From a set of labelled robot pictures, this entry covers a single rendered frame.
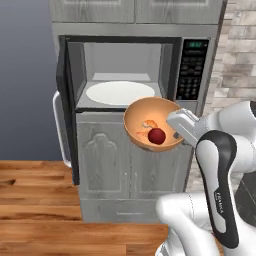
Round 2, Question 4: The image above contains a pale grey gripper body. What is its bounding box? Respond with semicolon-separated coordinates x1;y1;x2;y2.
166;107;210;148

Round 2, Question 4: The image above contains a red tomato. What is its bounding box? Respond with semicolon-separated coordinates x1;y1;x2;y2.
147;127;167;146

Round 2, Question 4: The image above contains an orange shrimp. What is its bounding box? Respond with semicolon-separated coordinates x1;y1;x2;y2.
136;119;160;138

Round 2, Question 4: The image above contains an orange bowl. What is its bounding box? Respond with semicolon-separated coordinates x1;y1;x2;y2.
123;96;186;154

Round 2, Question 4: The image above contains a grey microwave oven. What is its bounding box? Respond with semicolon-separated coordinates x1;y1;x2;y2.
51;22;220;118

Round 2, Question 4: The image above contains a white microwave turntable plate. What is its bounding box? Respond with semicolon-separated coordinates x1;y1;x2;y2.
85;80;157;107

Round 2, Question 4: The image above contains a black microwave door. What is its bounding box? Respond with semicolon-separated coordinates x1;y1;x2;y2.
55;34;81;186

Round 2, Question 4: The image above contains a grey carved cupboard door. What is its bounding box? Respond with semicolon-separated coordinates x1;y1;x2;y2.
129;142;194;201
76;121;132;201

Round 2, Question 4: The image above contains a grey drawer front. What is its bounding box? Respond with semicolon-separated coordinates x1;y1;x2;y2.
79;198;162;224

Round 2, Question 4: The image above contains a grey wooden cupboard door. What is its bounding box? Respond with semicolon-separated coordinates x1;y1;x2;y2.
134;0;225;25
48;0;136;24

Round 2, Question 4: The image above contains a white microwave door handle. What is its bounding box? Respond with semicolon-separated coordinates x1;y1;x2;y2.
51;90;73;169

